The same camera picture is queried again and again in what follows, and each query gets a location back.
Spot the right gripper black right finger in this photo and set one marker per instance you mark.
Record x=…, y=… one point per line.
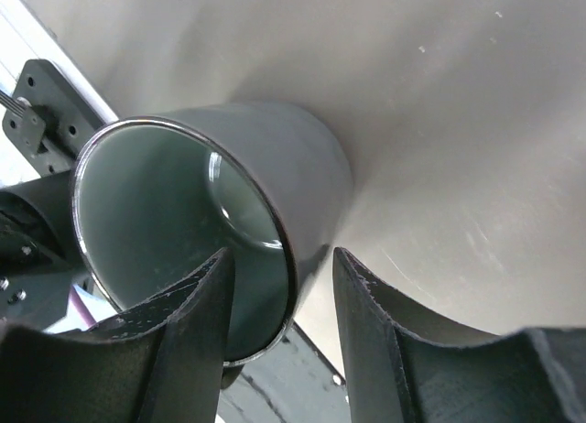
x=404, y=362

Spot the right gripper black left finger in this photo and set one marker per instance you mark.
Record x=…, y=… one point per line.
x=160, y=361

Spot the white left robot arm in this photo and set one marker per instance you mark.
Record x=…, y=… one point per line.
x=40, y=258

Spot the black base bar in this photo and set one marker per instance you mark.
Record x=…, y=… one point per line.
x=47, y=119

